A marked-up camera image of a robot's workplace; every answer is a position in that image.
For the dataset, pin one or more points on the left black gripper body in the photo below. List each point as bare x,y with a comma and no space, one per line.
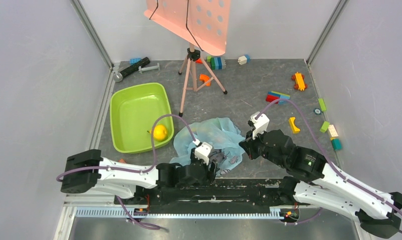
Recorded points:
193,159

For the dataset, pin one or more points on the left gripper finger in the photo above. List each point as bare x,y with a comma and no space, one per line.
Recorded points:
212,171
219,156

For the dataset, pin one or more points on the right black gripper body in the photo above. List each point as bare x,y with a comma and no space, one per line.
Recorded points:
251,147

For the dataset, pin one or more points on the light blue cartoon plastic bag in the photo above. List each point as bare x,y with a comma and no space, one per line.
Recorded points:
221,133

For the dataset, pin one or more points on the yellow fake lemon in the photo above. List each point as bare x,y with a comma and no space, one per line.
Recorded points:
159,133

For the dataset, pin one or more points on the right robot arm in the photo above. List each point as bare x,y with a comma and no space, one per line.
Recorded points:
312,180

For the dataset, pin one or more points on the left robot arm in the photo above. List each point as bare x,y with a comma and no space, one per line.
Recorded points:
88,170

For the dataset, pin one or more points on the yellow arch toy block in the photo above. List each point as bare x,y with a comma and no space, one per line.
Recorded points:
293,127

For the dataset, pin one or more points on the red blue wedge blocks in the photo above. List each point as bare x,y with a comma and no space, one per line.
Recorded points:
273,95

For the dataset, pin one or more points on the small round blue wheel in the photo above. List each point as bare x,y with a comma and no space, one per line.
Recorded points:
317,111

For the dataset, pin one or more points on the green small brick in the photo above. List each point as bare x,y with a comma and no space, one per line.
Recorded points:
324,127

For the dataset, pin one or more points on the green flat brick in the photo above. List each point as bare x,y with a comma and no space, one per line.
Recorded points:
322,104

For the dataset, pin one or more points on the white yellow teal bricks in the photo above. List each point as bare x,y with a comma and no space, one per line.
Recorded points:
334,138

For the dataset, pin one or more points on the orange yellow toy car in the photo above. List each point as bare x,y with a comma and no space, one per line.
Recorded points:
299,83

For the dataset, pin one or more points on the orange curved toy piece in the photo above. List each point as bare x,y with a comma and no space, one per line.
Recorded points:
205,79

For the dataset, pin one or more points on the pink tripod stand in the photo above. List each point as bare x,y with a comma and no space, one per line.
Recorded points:
190,80

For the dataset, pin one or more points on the white blue toy brick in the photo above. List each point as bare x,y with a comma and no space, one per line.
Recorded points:
243,59

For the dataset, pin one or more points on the green plastic basin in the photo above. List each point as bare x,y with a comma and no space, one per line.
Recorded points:
133,111

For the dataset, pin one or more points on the green blue brick stack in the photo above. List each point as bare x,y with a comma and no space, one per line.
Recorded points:
216,62

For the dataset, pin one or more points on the grey plastic syringe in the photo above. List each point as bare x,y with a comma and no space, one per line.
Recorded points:
149,68

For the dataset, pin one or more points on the black microphone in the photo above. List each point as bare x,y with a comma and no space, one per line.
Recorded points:
121,74

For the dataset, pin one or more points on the pink perforated board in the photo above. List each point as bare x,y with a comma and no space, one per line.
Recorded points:
202,23

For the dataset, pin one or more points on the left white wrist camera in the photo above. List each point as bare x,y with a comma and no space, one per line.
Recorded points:
202,151

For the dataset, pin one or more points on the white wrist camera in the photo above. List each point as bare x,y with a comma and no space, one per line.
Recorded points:
259,123
202,151

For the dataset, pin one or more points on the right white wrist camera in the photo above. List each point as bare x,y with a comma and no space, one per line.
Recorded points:
259,123

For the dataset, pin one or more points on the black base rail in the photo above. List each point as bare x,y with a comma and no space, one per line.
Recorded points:
223,196

